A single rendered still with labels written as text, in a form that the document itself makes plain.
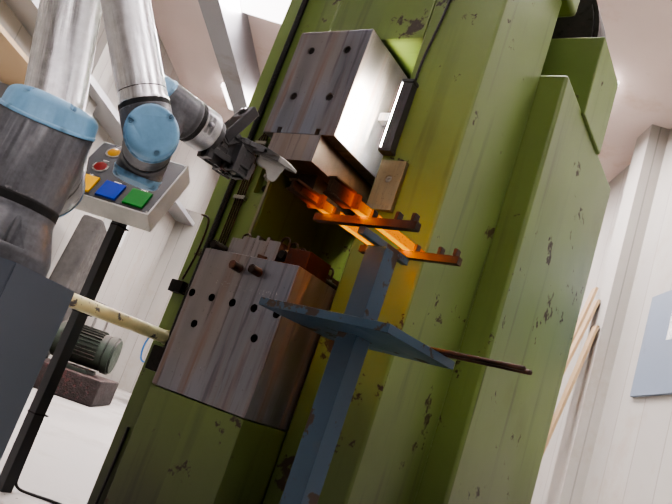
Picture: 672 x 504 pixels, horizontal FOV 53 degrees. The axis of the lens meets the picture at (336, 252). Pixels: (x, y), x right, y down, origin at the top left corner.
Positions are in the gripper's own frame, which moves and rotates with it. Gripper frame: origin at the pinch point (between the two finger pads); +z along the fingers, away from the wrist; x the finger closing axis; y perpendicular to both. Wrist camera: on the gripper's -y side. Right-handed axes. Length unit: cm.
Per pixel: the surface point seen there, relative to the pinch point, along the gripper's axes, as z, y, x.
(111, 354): 243, 58, -408
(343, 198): 11.2, 1.3, 13.0
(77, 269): 212, -3, -465
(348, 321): 17.2, 28.0, 21.1
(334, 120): 41, -39, -31
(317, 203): 15.5, 1.2, 1.2
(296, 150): 40, -27, -41
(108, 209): 14, 9, -90
